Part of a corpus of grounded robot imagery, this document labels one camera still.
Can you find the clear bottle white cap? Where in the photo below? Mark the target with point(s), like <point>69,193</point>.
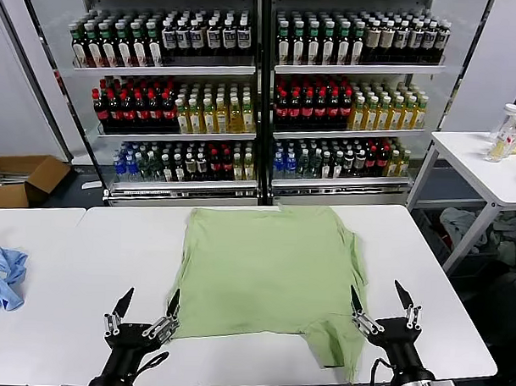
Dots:
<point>499,146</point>

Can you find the grey white crumpled garment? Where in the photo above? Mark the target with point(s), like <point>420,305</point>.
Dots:
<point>460,221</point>

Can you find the silver metal rods bundle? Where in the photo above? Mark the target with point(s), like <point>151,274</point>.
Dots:
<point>8,178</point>

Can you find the blue label dark drink bottle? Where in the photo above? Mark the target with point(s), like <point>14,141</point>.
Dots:
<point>197,38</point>
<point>442,38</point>
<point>244,38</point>
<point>213,38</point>
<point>183,38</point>
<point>401,39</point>
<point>415,38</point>
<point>169,38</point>
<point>429,39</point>
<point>229,38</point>

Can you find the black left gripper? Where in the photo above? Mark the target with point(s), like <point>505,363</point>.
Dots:
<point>132,341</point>

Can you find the white side table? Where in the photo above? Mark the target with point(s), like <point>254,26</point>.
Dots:
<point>467,162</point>

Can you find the red cap cola bottle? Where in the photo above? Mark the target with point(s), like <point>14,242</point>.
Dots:
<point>168,112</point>
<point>141,112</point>
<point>345,110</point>
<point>307,110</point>
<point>333,110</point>
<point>282,109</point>
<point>295,109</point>
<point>155,112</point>
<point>320,109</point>
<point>113,111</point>
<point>100,111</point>
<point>127,111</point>

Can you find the open brown cardboard box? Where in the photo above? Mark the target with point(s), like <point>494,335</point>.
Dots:
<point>42,177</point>

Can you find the beige label dark drink bottle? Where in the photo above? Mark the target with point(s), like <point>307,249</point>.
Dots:
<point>372,38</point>
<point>387,38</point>

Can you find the yellow tea bottle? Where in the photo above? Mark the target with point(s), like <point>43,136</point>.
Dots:
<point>248,120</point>
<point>209,120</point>
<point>235,119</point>
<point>195,121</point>
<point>383,118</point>
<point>420,117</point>
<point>409,117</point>
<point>396,117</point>
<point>371,117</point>
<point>357,118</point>
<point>183,120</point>
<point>222,120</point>

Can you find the teal grey crumpled garment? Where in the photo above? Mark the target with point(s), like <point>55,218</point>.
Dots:
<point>510,248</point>

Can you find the light green polo shirt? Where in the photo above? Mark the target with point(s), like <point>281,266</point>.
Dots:
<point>259,265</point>

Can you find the green neck dark tea bottle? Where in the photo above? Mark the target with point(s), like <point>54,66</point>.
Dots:
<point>357,48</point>
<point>312,48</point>
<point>78,51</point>
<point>342,48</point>
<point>298,48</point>
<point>283,47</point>
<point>328,48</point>
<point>123,50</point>
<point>93,51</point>
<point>154,49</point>
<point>138,50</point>
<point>108,51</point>

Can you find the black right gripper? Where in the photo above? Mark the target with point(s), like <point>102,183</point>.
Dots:
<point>399,346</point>

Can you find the crumpled light blue cloth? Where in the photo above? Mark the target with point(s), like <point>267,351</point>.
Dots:
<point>4,294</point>

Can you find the white paper scrap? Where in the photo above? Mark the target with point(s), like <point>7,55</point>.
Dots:
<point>91,185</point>

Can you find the glass door drink shelf cabinet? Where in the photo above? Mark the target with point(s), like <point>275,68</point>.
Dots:
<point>177,194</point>
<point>338,191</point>

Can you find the black mesh laundry basket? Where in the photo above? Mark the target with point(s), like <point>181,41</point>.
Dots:
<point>430,241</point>

